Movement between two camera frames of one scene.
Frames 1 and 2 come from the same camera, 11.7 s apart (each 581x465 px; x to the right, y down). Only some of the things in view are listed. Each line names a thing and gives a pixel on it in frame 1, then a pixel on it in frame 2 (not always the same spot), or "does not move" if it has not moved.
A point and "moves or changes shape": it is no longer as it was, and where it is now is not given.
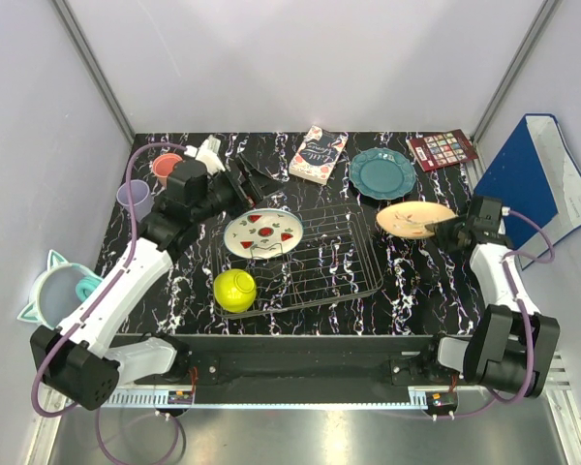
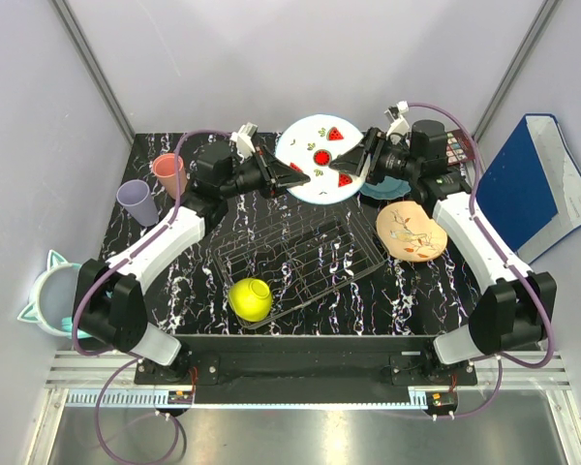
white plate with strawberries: (263, 233) to (311, 142)
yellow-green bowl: (234, 291) to (250, 298)
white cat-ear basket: (54, 292) does not move
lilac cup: (143, 199) does not move
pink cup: (163, 166) does not move
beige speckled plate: (409, 219) moves or changes shape
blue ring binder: (540, 187) does not move
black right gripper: (441, 230) to (354, 159)
